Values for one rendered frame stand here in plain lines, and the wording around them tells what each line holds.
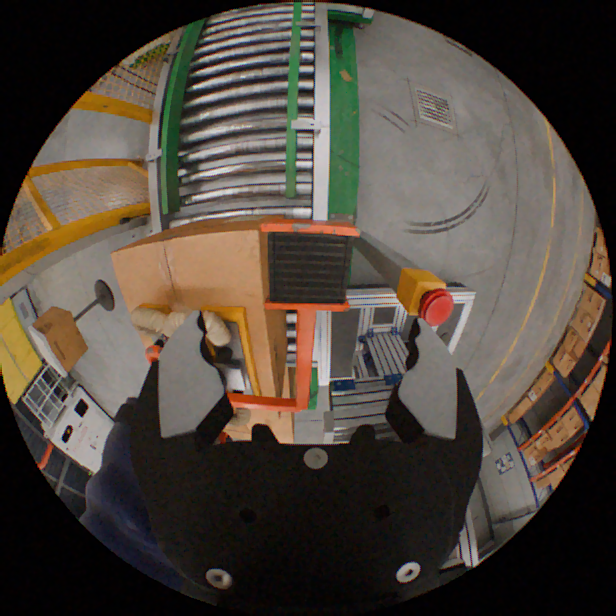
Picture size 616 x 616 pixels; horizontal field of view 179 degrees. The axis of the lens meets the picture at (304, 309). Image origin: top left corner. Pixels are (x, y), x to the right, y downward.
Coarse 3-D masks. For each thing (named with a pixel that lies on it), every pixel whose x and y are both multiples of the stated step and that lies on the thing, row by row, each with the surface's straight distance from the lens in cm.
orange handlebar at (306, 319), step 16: (304, 320) 22; (304, 336) 23; (160, 352) 37; (304, 352) 25; (304, 368) 27; (304, 384) 30; (240, 400) 38; (256, 400) 37; (272, 400) 37; (288, 400) 37; (304, 400) 34
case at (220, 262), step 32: (192, 224) 71; (224, 224) 49; (256, 224) 41; (128, 256) 52; (160, 256) 44; (192, 256) 40; (224, 256) 36; (256, 256) 35; (128, 288) 56; (160, 288) 48; (192, 288) 42; (224, 288) 39; (256, 288) 37; (256, 320) 40; (256, 352) 46; (256, 416) 72
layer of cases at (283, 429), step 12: (288, 372) 113; (288, 384) 121; (288, 396) 131; (252, 420) 171; (264, 420) 167; (276, 420) 164; (288, 420) 162; (228, 432) 212; (240, 432) 203; (276, 432) 187; (288, 432) 184
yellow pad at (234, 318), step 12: (216, 312) 40; (228, 312) 39; (240, 312) 38; (228, 324) 40; (240, 324) 39; (240, 336) 41; (216, 348) 45; (228, 348) 43; (240, 348) 43; (216, 360) 49; (228, 360) 43; (240, 360) 46; (252, 360) 46; (252, 372) 49; (252, 384) 52
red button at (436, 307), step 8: (440, 288) 35; (424, 296) 36; (432, 296) 33; (440, 296) 33; (448, 296) 35; (424, 304) 33; (432, 304) 33; (440, 304) 34; (448, 304) 35; (424, 312) 34; (432, 312) 34; (440, 312) 35; (448, 312) 36; (432, 320) 35; (440, 320) 36
